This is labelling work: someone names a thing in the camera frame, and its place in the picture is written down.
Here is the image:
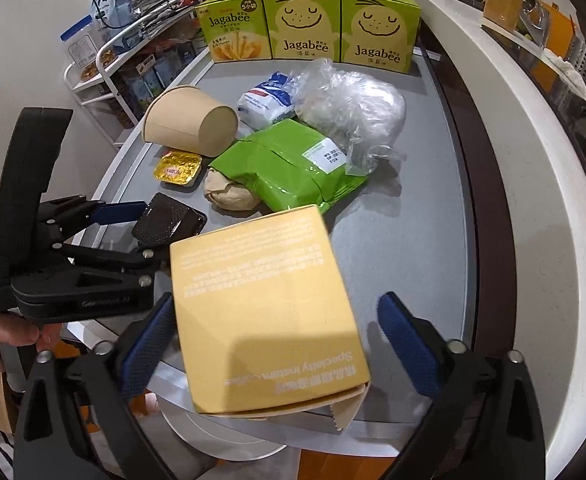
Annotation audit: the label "green snack box with fries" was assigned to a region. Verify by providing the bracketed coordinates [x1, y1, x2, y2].
[196, 0, 274, 63]

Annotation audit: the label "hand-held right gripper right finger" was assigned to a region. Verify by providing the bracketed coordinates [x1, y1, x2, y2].
[378, 291, 546, 480]

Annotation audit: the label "yellow translucent container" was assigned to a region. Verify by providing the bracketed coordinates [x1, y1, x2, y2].
[483, 0, 524, 32]

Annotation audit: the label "white kitchen counter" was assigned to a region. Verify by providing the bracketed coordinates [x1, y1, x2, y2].
[383, 0, 586, 461]

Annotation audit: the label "white round trash bin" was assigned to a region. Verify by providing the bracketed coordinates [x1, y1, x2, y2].
[162, 396, 301, 460]

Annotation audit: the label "blue paper bag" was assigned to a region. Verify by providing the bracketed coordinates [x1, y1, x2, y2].
[90, 0, 134, 30]

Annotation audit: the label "brown paper cup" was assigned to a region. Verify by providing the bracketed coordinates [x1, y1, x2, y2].
[144, 85, 238, 157]

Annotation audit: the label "white blue tissue pack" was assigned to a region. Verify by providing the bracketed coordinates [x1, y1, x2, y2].
[236, 72, 298, 131]

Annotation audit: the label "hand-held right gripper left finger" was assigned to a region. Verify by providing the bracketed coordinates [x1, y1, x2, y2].
[13, 292, 178, 480]

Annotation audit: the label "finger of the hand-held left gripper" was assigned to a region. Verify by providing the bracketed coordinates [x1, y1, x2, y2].
[35, 197, 148, 251]
[55, 242, 174, 278]

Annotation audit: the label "white wire rack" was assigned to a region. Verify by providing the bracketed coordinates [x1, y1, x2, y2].
[63, 0, 208, 148]

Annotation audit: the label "crumpled brown paper ball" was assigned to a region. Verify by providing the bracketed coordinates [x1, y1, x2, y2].
[203, 167, 262, 212]

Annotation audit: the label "green foil packet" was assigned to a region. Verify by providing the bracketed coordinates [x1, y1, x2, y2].
[208, 119, 368, 216]

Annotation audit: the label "clear plastic bag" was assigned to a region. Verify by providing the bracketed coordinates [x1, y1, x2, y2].
[292, 57, 406, 176]

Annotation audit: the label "green snack box with face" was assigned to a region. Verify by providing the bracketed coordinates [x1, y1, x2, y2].
[340, 0, 421, 75]
[263, 0, 344, 61]

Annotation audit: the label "clear zip bag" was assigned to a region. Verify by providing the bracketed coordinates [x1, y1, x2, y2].
[60, 22, 104, 70]

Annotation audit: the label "gold foil butter packet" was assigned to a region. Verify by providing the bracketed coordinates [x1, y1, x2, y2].
[154, 152, 204, 189]

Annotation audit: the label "metal-framed grey table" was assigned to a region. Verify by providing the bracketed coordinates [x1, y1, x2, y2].
[90, 52, 480, 455]

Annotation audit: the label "black plastic tray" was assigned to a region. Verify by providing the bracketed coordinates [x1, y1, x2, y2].
[131, 192, 208, 248]

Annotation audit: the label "yellow cardboard box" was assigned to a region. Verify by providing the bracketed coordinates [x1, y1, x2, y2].
[169, 205, 372, 433]

